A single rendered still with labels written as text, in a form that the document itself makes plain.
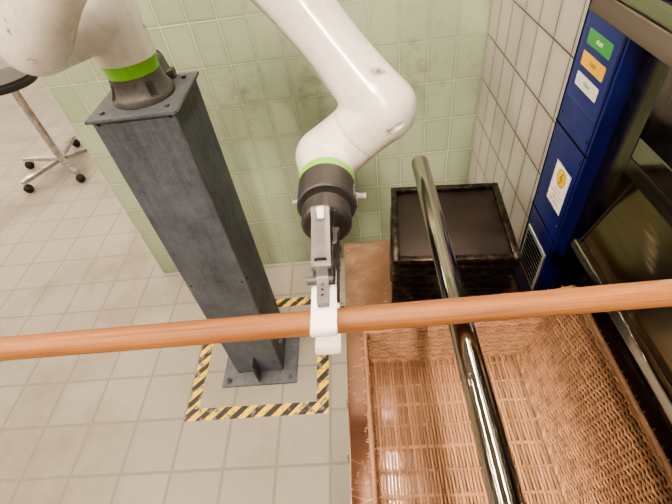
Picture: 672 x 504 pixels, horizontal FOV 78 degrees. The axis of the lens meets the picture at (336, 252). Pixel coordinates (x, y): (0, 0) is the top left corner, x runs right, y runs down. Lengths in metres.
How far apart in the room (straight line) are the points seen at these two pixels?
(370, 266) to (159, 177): 0.69
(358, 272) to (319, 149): 0.73
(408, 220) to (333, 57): 0.53
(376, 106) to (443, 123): 1.13
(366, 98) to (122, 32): 0.59
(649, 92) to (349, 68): 0.48
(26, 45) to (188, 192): 0.45
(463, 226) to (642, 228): 0.37
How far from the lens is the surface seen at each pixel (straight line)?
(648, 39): 0.60
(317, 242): 0.51
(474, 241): 1.04
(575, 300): 0.53
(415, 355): 1.15
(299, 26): 0.69
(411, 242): 1.03
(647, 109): 0.86
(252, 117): 1.74
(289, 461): 1.71
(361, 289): 1.31
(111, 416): 2.08
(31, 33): 0.92
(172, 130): 1.08
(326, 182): 0.62
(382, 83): 0.67
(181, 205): 1.21
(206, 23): 1.64
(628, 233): 0.92
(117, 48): 1.07
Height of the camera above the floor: 1.60
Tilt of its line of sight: 45 degrees down
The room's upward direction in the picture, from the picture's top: 10 degrees counter-clockwise
